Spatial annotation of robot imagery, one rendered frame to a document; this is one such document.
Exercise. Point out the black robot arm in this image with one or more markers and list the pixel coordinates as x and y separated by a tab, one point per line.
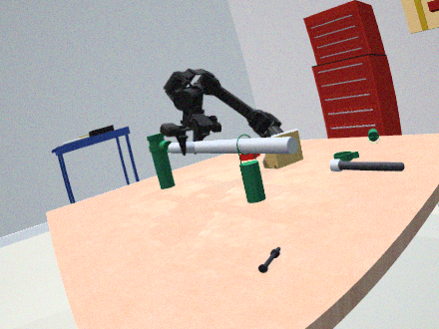
185	98

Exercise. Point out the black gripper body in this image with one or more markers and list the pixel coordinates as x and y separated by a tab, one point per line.
171	130

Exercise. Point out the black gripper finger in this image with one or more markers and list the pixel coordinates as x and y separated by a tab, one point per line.
199	137
182	142

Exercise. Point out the green cup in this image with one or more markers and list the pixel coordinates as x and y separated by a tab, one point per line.
163	147

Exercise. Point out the black carriage bolt with nut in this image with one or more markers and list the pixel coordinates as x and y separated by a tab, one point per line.
275	253

